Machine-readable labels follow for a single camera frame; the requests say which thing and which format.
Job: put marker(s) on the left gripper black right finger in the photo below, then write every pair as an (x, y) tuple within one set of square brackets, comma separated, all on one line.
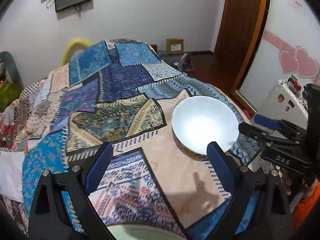
[(243, 214)]

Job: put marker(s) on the patchwork patterned bedspread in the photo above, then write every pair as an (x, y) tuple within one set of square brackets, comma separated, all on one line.
[(122, 93)]

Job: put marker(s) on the cardboard box on floor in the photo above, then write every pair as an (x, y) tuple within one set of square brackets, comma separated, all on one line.
[(174, 46)]

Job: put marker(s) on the orange right sleeve forearm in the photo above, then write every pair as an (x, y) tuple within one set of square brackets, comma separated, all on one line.
[(305, 205)]

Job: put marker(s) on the right hand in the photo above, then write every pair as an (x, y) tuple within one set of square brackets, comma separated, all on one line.
[(288, 179)]

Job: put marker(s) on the grey purple bag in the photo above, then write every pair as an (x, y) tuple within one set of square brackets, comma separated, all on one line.
[(181, 62)]

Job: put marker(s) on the pink heart wall decal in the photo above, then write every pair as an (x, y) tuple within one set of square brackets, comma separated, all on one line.
[(298, 61)]

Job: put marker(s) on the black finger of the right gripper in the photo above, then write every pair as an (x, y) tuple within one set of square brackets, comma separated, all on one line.
[(262, 136), (284, 127)]

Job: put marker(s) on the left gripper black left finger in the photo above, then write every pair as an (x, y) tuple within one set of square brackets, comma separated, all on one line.
[(82, 220)]

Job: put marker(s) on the white bowl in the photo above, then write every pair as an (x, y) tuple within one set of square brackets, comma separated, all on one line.
[(200, 120)]

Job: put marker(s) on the grey plush cushion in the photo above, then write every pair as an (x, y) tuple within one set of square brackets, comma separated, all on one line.
[(9, 69)]

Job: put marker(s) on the white mini fridge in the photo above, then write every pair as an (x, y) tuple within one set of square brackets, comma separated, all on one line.
[(282, 103)]

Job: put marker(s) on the brown wooden door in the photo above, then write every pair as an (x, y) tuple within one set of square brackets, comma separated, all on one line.
[(241, 24)]

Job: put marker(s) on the light green bowl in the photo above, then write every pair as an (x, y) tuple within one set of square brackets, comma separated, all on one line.
[(144, 232)]

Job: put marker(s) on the green box of clutter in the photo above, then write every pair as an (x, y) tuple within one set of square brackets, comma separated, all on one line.
[(8, 93)]

